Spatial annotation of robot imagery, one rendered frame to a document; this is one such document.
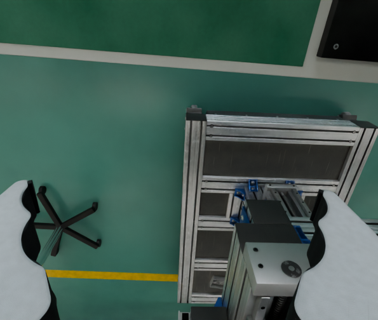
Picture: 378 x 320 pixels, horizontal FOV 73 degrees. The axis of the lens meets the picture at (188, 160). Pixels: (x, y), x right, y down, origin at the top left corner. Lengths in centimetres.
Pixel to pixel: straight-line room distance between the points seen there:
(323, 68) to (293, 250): 35
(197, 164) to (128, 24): 81
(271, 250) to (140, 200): 118
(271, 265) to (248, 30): 42
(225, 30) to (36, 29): 33
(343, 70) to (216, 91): 79
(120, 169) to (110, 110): 35
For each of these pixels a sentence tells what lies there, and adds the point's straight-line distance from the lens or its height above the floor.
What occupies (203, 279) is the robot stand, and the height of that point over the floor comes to 21.
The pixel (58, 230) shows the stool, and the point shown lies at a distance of 176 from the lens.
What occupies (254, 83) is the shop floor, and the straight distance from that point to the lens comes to 133.
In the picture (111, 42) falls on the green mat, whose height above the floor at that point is 75.
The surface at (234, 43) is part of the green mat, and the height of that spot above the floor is 75.
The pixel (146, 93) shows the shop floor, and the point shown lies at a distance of 131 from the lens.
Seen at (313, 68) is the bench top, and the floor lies 75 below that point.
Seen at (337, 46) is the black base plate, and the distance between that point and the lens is 56.
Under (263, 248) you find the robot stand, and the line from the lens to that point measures 53.
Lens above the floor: 126
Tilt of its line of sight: 62 degrees down
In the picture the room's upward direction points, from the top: 178 degrees clockwise
